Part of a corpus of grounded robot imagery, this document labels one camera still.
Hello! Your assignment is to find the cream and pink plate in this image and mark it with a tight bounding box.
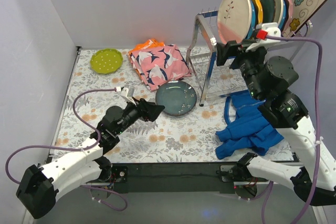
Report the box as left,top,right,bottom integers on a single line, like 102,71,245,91
217,0,252,44

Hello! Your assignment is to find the blue polka dot plate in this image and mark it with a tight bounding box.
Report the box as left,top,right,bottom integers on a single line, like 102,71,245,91
245,0,256,39

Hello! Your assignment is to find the yellow polka dot plate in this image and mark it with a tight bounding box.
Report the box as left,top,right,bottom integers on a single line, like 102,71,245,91
251,0,264,24

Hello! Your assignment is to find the green polka dot plate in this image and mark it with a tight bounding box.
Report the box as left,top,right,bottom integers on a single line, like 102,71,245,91
90,48,123,74

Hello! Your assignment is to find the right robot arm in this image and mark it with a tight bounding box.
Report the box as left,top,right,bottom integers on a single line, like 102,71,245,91
216,40,335,206

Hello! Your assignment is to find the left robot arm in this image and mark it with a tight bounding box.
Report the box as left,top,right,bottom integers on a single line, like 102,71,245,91
16,99,165,219

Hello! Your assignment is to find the steel dish rack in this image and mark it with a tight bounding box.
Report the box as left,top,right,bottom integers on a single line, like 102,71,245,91
185,8,313,107

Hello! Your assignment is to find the pink plate in rack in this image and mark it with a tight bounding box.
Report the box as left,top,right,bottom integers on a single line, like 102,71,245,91
281,0,293,32

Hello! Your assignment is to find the light blue plate in rack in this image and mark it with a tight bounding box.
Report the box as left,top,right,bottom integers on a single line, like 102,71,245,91
278,2,287,31

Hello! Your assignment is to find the cream rimmed plate in rack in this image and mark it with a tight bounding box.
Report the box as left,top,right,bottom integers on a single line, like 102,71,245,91
274,0,284,27

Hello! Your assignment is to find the dark teal plate on table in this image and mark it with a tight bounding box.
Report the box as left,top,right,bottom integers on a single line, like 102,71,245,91
155,80,197,116

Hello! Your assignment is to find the pink bird print cloth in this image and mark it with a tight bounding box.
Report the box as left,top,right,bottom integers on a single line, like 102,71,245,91
130,44,191,91

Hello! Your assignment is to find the floral table mat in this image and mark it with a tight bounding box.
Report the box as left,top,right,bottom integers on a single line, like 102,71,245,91
51,46,300,164

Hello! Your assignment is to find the orange cloth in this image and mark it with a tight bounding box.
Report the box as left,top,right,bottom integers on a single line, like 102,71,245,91
128,38,165,57

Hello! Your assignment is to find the blue cloth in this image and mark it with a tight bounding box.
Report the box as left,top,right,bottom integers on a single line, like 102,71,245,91
215,90,284,159

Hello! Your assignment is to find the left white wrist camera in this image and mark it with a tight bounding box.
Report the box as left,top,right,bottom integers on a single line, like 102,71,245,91
116,85,137,105

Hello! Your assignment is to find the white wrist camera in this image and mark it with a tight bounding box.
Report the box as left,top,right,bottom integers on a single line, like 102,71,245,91
116,85,137,105
246,22,281,52

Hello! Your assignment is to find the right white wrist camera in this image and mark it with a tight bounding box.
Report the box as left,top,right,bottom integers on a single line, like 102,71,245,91
246,22,281,52

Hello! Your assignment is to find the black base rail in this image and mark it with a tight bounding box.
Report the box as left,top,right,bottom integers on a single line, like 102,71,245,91
112,162,235,194

